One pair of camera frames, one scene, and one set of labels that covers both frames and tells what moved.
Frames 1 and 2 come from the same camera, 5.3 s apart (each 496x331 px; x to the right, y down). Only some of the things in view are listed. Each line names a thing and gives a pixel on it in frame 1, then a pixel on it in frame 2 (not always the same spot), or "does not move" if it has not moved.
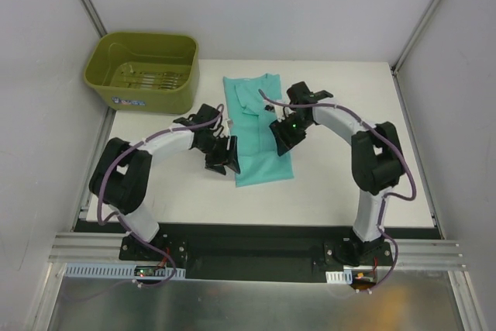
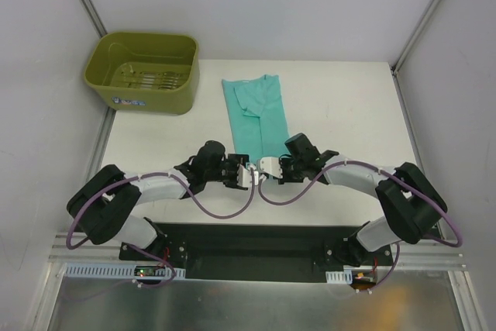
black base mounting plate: (267, 252) does not move
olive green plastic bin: (152, 72) does not move
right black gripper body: (287, 134) → (283, 168)
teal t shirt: (258, 155) does not move
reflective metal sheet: (407, 301) does not move
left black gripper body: (221, 152) → (236, 170)
